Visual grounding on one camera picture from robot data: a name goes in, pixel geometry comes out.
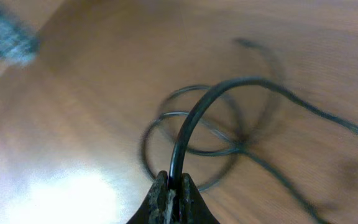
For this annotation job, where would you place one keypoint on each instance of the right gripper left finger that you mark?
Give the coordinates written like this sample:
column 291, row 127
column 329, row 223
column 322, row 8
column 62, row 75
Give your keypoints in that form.
column 156, row 207

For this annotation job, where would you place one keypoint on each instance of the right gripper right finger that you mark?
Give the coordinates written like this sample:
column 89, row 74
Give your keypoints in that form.
column 193, row 209

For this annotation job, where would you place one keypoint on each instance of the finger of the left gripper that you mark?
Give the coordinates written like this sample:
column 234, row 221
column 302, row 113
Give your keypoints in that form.
column 18, row 43

